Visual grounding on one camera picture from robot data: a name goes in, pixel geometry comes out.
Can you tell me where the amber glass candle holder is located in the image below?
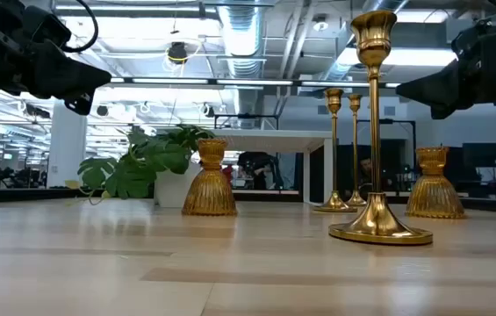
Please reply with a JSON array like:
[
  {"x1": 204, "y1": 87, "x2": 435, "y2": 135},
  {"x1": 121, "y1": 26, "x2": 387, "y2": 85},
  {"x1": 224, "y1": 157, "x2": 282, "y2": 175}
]
[
  {"x1": 181, "y1": 138, "x2": 239, "y2": 217},
  {"x1": 405, "y1": 146, "x2": 467, "y2": 219}
]

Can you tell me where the tall brass candlestick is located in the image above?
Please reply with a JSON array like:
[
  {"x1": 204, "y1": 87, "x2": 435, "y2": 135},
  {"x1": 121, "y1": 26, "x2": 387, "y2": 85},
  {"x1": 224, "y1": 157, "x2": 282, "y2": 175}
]
[{"x1": 344, "y1": 93, "x2": 368, "y2": 208}]

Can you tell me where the short brass candlestick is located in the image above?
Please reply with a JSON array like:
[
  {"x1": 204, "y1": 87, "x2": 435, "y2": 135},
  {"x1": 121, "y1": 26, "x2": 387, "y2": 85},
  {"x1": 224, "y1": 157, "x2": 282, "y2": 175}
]
[{"x1": 327, "y1": 9, "x2": 435, "y2": 247}]

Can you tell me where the medium brass candlestick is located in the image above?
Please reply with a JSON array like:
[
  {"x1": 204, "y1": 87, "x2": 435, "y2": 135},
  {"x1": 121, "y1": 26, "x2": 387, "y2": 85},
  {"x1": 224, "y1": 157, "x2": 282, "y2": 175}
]
[{"x1": 314, "y1": 88, "x2": 358, "y2": 214}]

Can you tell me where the black monitor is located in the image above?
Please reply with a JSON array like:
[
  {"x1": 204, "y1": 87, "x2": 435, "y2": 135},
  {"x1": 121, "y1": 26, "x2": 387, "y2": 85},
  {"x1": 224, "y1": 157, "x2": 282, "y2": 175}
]
[{"x1": 462, "y1": 142, "x2": 496, "y2": 169}]

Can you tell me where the person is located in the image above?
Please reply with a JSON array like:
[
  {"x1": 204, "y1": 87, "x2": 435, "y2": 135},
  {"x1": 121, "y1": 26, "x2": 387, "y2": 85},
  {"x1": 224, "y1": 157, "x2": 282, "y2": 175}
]
[{"x1": 356, "y1": 155, "x2": 378, "y2": 194}]

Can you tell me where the artificial green leafy plant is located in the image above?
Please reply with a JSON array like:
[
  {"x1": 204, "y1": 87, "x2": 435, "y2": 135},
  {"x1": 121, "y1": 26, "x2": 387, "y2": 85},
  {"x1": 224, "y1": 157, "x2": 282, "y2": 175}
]
[{"x1": 65, "y1": 124, "x2": 217, "y2": 206}]

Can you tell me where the black ceiling device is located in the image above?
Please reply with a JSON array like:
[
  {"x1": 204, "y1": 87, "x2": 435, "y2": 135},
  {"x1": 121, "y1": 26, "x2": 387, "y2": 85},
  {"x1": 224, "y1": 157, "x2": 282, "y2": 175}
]
[{"x1": 167, "y1": 41, "x2": 189, "y2": 63}]

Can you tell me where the white plant pot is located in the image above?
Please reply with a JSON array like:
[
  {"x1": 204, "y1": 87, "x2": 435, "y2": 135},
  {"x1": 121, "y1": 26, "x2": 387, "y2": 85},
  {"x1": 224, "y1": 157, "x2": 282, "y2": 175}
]
[{"x1": 154, "y1": 160, "x2": 203, "y2": 209}]

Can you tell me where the long ceiling light strip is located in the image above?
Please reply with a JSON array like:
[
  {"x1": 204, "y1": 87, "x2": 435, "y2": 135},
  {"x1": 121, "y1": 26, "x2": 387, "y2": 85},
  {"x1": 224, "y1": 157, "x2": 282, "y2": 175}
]
[{"x1": 110, "y1": 77, "x2": 402, "y2": 88}]

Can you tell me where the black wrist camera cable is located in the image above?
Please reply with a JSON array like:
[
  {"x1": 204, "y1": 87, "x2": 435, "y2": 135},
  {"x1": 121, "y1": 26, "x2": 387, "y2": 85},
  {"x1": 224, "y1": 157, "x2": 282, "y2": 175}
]
[{"x1": 61, "y1": 0, "x2": 100, "y2": 54}]

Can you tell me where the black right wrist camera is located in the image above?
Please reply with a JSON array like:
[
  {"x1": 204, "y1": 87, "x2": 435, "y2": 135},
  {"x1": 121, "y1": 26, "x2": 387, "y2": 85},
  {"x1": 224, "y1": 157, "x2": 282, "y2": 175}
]
[{"x1": 451, "y1": 19, "x2": 496, "y2": 61}]

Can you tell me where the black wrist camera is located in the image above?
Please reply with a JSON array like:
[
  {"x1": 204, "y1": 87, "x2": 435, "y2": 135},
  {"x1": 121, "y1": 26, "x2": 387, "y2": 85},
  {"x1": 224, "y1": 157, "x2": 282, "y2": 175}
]
[
  {"x1": 21, "y1": 4, "x2": 73, "y2": 50},
  {"x1": 451, "y1": 19, "x2": 496, "y2": 61}
]

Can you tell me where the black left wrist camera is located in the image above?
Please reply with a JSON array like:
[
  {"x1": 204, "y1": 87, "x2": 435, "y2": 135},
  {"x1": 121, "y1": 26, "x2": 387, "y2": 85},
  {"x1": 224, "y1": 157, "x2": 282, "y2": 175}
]
[{"x1": 21, "y1": 4, "x2": 73, "y2": 50}]

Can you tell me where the silver ventilation duct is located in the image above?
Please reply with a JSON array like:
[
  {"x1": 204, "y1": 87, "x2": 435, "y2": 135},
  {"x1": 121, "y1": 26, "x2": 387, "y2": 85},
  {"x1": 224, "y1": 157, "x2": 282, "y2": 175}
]
[{"x1": 216, "y1": 0, "x2": 267, "y2": 128}]

